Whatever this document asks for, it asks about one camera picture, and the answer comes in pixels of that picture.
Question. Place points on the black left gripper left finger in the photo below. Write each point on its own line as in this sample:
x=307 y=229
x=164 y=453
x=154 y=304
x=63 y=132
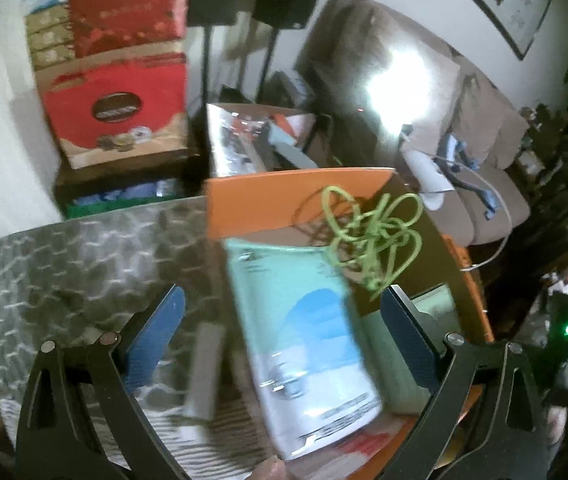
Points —
x=56 y=438

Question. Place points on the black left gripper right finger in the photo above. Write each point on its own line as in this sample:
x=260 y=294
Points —
x=507 y=438

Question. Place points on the green tissue pack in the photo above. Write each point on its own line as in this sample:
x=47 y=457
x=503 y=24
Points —
x=396 y=384

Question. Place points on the clear bag of blue masks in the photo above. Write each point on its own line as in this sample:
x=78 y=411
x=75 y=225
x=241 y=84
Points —
x=304 y=350

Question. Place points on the person's hand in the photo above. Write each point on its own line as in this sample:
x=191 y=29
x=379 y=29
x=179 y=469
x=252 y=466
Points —
x=271 y=469

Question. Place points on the grey patterned blanket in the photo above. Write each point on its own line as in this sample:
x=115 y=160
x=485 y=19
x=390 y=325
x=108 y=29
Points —
x=72 y=281

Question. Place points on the green power bank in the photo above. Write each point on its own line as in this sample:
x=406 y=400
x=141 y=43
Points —
x=204 y=374

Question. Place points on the orange cardboard box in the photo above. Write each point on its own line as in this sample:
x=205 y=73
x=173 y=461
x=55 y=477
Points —
x=284 y=208

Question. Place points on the red collection gift bag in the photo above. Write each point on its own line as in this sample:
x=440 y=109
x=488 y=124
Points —
x=120 y=110

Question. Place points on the open box of clutter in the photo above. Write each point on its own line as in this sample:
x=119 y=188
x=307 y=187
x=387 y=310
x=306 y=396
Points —
x=254 y=138

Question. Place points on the brown sofa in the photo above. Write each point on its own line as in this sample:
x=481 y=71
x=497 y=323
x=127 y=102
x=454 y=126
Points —
x=456 y=156

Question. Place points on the bright lamp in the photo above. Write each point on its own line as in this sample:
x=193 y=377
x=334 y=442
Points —
x=402 y=93

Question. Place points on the stack of gold boxes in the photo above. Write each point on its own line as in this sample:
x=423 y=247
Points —
x=50 y=36

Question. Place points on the red floral gift box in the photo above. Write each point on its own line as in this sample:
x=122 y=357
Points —
x=106 y=25

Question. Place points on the black speaker on stand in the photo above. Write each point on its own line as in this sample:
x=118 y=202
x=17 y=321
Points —
x=279 y=15

